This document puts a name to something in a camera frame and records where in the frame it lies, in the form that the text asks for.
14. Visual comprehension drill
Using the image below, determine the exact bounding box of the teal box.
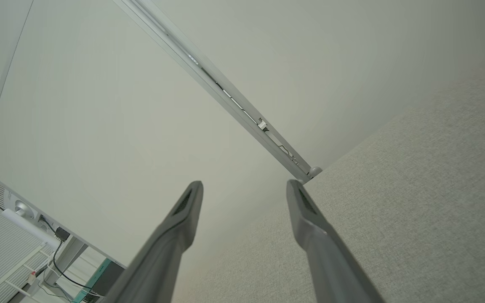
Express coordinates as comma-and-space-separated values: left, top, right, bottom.
73, 258, 112, 303

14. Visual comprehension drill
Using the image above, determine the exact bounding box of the white tube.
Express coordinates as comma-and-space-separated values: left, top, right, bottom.
2, 208, 61, 250

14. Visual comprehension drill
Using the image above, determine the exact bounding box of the grey metal partition post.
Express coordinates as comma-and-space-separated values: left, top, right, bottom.
113, 0, 323, 184

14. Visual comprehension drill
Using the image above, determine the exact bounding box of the dark grey box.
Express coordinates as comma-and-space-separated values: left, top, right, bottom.
92, 261, 126, 297

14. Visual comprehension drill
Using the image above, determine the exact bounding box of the black power cable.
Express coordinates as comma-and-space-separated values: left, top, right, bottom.
40, 217, 102, 295

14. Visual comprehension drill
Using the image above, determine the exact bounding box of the white desk leg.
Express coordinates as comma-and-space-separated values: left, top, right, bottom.
45, 235, 88, 287

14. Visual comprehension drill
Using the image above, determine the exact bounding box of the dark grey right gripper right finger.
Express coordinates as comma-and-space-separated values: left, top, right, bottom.
286, 179, 385, 303

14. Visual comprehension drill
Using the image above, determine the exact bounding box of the grey fabric sofa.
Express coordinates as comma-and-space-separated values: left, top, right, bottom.
171, 63, 485, 303

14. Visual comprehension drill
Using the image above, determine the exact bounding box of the white device with round knob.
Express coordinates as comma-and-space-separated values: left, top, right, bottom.
3, 189, 43, 223

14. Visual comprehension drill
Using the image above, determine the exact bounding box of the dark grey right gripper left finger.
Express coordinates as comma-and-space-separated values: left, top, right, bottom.
103, 181, 204, 303

